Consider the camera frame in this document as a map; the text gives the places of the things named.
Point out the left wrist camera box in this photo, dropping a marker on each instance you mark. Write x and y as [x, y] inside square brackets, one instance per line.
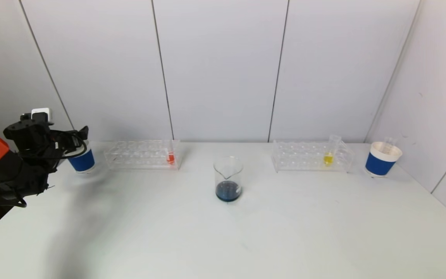
[41, 114]

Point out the test tube with red pigment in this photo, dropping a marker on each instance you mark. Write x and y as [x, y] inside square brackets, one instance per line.
[171, 158]
[390, 142]

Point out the test tube with yellow pigment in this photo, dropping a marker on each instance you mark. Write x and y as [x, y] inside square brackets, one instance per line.
[328, 159]

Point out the clear glass beaker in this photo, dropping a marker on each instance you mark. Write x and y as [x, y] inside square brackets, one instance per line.
[227, 192]

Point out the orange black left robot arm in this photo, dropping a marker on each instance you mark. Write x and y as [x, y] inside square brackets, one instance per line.
[9, 166]

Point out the blue white paper cup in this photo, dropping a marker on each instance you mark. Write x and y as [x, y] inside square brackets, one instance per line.
[379, 166]
[83, 162]

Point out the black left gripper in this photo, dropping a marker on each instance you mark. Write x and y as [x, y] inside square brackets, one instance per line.
[66, 141]

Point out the clear acrylic test tube rack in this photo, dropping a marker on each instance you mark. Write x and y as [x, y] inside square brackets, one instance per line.
[141, 155]
[304, 157]

